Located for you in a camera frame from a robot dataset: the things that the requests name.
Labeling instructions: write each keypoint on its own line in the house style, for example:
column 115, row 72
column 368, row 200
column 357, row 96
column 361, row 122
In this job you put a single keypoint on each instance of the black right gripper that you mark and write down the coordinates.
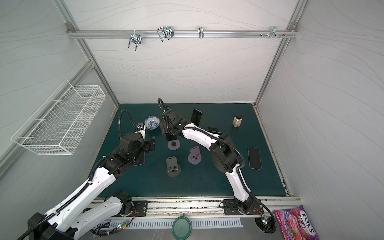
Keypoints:
column 167, row 125

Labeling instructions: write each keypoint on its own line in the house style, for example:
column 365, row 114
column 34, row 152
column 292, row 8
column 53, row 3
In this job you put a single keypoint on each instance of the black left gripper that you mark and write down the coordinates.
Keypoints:
column 146, row 145

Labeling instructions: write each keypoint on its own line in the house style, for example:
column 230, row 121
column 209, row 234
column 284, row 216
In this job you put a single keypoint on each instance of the phone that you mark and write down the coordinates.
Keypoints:
column 196, row 117
column 140, row 160
column 170, row 137
column 214, row 131
column 254, row 158

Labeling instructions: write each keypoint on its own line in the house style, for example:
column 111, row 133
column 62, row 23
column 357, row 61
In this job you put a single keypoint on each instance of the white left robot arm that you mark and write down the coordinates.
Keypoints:
column 90, row 189

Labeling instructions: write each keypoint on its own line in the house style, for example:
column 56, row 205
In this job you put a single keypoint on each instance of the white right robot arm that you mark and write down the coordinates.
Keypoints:
column 226, row 158

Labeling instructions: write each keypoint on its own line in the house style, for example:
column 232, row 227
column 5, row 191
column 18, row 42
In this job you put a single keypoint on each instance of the grey phone stand middle back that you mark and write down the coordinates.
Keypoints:
column 174, row 145

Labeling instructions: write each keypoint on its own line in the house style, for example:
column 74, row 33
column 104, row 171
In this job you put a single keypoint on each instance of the grey phone stand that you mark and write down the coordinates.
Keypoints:
column 174, row 145
column 195, row 155
column 173, row 168

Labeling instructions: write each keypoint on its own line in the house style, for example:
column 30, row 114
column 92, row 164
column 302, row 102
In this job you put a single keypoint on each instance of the grey phone stand left front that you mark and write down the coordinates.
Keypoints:
column 173, row 168

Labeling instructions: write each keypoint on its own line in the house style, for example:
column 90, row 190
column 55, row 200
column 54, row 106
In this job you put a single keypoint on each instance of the grey phone stand right front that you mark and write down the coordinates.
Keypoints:
column 195, row 155

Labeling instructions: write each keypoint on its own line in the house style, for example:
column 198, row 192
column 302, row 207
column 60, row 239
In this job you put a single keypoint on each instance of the phone on horizontal stand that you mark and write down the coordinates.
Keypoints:
column 214, row 131

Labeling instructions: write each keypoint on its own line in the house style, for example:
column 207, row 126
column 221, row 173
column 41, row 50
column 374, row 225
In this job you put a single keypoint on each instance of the blue white ceramic bowl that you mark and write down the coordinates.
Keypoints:
column 152, row 122

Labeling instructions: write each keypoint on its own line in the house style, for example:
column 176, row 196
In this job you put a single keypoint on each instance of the green round lid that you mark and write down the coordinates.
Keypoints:
column 181, row 228

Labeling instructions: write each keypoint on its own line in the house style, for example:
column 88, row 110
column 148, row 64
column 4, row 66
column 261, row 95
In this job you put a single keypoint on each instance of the metal clamp middle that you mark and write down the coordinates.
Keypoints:
column 165, row 32

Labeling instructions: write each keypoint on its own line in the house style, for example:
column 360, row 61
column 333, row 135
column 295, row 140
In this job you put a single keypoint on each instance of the metal clamp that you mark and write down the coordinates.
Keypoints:
column 165, row 32
column 135, row 40

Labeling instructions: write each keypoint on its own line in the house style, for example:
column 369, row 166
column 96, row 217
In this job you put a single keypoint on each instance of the metal clamp left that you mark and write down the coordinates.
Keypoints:
column 135, row 40

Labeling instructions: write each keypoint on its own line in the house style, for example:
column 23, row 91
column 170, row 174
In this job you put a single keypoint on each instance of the black round fan floor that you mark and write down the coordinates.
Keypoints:
column 266, row 224

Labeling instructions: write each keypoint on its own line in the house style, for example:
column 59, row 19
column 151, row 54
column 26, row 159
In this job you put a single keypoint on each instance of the purple candy bag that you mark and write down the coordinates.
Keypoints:
column 295, row 224

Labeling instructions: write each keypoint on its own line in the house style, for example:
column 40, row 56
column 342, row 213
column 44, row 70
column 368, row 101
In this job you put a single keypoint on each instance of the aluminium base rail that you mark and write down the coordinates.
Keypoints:
column 160, row 213

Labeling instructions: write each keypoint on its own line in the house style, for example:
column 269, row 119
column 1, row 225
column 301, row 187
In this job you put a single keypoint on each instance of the white wire basket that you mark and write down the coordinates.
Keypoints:
column 57, row 127

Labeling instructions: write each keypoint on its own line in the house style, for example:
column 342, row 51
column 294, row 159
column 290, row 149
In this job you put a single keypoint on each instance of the aluminium overhead rail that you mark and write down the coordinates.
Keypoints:
column 179, row 34

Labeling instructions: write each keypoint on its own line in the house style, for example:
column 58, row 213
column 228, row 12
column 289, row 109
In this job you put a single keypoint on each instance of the metal bracket right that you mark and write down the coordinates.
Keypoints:
column 273, row 34

